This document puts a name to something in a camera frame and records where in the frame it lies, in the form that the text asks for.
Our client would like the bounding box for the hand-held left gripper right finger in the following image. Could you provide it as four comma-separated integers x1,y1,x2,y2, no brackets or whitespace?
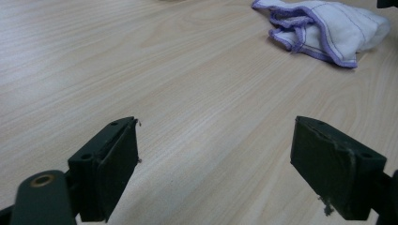
289,115,388,221

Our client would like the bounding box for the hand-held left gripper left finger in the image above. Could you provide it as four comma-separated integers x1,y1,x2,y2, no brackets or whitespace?
68,116,140,223

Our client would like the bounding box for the white cloth with purple edge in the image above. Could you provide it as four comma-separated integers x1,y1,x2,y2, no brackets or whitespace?
251,0,391,69

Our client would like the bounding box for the dark object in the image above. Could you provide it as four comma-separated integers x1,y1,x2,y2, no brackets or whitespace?
376,0,398,9

